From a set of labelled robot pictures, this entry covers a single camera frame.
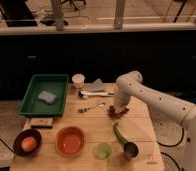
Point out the green plastic tray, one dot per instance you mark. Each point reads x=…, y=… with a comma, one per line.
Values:
x=56, y=84

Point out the small white cup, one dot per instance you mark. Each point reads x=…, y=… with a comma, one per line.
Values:
x=78, y=80

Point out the small wooden block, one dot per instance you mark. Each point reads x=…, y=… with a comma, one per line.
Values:
x=41, y=122

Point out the red bowl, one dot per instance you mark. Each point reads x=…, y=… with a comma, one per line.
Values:
x=69, y=141

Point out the green handled metal scoop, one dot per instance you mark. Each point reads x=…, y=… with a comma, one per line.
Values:
x=130, y=149

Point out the grey cloth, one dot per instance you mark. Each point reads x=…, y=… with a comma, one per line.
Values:
x=96, y=86

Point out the blue sponge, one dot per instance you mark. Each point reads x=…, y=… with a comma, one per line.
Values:
x=47, y=97

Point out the light green cup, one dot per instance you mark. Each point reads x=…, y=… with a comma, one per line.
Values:
x=102, y=151

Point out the orange fruit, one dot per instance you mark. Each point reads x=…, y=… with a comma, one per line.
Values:
x=28, y=144

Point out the dark bowl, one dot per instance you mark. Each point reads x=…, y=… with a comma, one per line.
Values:
x=24, y=134

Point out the white handled brush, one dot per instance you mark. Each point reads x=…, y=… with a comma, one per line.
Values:
x=87, y=94

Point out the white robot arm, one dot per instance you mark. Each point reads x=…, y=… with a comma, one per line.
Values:
x=181, y=111

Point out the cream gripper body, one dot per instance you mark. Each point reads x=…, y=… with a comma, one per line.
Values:
x=121, y=110

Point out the dark grape bunch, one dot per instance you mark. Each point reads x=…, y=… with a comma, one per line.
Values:
x=114, y=114

